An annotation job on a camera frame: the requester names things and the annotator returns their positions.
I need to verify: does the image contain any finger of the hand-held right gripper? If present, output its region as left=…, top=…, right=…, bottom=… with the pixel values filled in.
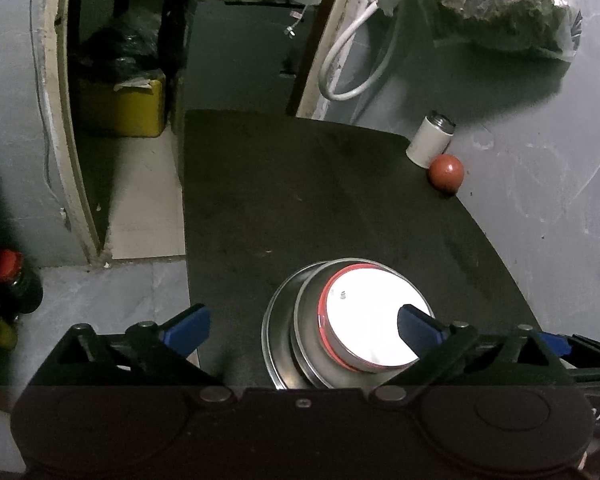
left=562, top=358, right=600, bottom=385
left=540, top=332, right=600, bottom=362

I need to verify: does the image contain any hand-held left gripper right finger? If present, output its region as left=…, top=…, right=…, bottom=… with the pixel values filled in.
left=367, top=304, right=578, bottom=409

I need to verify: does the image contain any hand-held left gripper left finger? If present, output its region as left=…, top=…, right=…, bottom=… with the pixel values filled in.
left=27, top=304, right=238, bottom=409

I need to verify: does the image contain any white ceramic bowl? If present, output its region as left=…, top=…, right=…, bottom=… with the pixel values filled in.
left=317, top=262, right=437, bottom=373

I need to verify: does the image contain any steel bowl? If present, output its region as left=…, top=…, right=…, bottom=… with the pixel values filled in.
left=290, top=258, right=438, bottom=390

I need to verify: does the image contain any red ball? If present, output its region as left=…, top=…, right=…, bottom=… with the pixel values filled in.
left=427, top=155, right=466, bottom=192

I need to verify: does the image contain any dark bottle with red cap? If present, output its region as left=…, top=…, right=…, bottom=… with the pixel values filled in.
left=0, top=249, right=43, bottom=313

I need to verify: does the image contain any white canister with metal lid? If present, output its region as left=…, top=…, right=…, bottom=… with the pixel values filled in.
left=406, top=110, right=457, bottom=167

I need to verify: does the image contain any yellow plastic container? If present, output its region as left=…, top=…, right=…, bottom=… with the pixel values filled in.
left=77, top=72, right=167, bottom=138

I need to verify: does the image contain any dark metal cabinet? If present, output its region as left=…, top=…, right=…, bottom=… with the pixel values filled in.
left=172, top=0, right=331, bottom=116

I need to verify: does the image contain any black plastic bag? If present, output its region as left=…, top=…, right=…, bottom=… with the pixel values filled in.
left=82, top=12, right=163, bottom=81

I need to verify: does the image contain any clear plastic bag of greens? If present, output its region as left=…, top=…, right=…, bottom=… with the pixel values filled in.
left=380, top=0, right=583, bottom=63

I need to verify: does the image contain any white hose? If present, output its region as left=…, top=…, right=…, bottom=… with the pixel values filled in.
left=317, top=0, right=398, bottom=101

